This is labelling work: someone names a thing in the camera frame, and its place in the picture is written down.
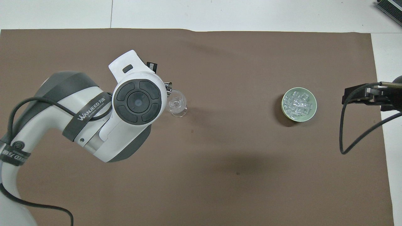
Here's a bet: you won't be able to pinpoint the clear ice cubes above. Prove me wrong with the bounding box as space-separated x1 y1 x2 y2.
283 90 313 119

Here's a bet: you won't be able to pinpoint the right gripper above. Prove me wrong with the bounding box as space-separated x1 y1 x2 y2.
379 75 402 112

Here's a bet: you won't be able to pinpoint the grey ribbed device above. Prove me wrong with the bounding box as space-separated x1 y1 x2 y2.
376 0 402 18

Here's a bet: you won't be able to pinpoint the clear wine glass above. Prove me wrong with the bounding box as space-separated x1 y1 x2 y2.
168 90 188 118

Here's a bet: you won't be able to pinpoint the green bowl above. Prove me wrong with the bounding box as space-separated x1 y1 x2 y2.
281 87 317 123

